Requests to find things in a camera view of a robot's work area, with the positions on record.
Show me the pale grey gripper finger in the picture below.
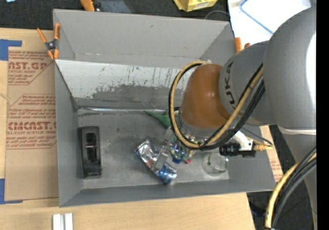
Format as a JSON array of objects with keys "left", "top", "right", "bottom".
[{"left": 153, "top": 148, "right": 171, "bottom": 171}]

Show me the crumpled silver blue packet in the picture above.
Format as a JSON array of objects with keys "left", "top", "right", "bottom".
[{"left": 135, "top": 139, "right": 178, "bottom": 186}]

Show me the green leaf-shaped piece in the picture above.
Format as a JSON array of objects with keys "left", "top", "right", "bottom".
[{"left": 143, "top": 110, "right": 172, "bottom": 129}]

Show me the grey metal bin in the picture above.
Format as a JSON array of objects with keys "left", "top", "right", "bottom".
[{"left": 52, "top": 9, "right": 278, "bottom": 208}]

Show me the clear glass cup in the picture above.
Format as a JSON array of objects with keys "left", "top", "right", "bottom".
[{"left": 203, "top": 152, "right": 230, "bottom": 179}]

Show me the brown cardboard board red print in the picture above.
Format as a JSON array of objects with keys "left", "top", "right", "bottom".
[{"left": 0, "top": 27, "right": 284, "bottom": 205}]

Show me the black cylinder on white bracket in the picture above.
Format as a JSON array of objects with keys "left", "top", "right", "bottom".
[{"left": 219, "top": 131, "right": 273, "bottom": 158}]

